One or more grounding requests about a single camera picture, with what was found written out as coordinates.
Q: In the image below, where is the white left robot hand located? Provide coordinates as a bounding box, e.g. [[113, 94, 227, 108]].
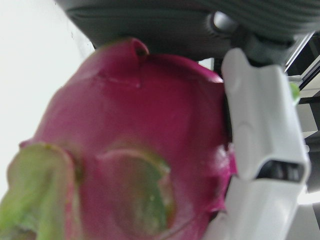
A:
[[53, 0, 320, 240]]

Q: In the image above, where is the pink dragon fruit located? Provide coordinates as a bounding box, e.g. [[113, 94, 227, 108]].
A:
[[0, 37, 301, 240]]

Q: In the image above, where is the white table cover sheet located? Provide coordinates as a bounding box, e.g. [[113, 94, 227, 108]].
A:
[[0, 0, 97, 151]]

